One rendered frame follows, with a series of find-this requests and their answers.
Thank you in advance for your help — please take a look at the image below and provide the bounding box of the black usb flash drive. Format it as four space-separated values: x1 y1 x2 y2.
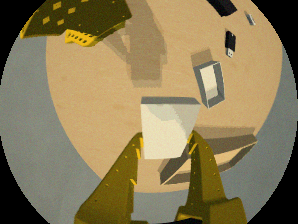
225 31 236 58

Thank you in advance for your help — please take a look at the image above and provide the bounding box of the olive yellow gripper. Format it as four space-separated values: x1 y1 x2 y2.
74 130 247 224

